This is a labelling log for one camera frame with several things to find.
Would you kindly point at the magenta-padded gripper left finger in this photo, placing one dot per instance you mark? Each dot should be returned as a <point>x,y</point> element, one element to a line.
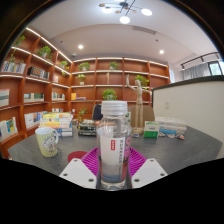
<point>76,173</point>

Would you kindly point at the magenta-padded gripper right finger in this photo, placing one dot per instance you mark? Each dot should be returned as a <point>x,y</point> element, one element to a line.
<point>150,172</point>

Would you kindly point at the clear plastic water bottle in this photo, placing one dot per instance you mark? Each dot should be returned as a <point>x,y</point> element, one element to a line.
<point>113,146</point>

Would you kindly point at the flat round red coaster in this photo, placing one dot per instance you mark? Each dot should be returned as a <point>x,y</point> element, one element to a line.
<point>76,156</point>

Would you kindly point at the yellow striped mug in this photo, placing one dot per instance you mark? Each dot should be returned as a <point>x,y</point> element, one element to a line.
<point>46,143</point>

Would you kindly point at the small green white box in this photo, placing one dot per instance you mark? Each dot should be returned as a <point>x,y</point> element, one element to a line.
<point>151,130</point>

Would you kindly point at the dark book stack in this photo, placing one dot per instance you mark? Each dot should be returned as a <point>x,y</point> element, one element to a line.
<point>87,128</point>

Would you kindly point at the small colourful badge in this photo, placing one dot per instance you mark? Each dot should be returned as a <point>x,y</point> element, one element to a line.
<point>180,136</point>

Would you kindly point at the colourful book stack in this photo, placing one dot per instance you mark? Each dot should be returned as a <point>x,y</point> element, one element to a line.
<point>56,123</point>

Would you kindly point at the beige chair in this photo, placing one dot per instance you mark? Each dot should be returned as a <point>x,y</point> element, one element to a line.
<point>148,115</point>

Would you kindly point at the dark blue office chair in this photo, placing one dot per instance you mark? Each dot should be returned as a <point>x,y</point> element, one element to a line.
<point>97,113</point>

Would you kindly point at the white counter with dark top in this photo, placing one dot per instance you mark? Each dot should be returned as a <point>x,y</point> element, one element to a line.
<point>193,113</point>

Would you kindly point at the wooden artist mannequin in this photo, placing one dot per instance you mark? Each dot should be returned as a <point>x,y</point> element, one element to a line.
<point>139,100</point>

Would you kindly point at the wooden shelf unit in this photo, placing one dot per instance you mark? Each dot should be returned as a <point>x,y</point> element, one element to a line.
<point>33,86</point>

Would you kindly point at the grey window curtain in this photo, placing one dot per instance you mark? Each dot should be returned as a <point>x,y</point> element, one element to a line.
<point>196,71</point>

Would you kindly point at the recessed ceiling spotlight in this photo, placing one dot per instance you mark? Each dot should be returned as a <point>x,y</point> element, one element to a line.
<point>80,47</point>
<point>161,52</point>

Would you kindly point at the ceiling air vent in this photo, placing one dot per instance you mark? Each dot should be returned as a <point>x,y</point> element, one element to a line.
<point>144,30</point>

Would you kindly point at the branched ceiling lamp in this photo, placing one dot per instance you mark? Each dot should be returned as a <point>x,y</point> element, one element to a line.
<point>124,19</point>

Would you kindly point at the black track light rail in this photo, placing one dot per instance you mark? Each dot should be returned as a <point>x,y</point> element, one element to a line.
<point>200,57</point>

